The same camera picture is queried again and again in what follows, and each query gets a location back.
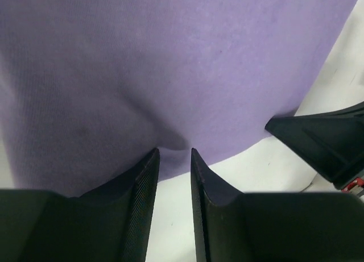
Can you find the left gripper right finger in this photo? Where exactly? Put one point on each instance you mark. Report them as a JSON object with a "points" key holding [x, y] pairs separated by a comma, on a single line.
{"points": [[230, 225]]}

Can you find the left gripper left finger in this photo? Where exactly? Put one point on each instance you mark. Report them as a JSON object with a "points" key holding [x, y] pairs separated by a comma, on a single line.
{"points": [[109, 223]]}

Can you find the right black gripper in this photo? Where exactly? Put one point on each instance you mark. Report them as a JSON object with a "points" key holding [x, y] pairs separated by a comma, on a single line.
{"points": [[331, 143]]}

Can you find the lavender t shirt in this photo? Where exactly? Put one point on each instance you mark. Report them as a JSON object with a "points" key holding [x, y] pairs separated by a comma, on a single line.
{"points": [[88, 87]]}

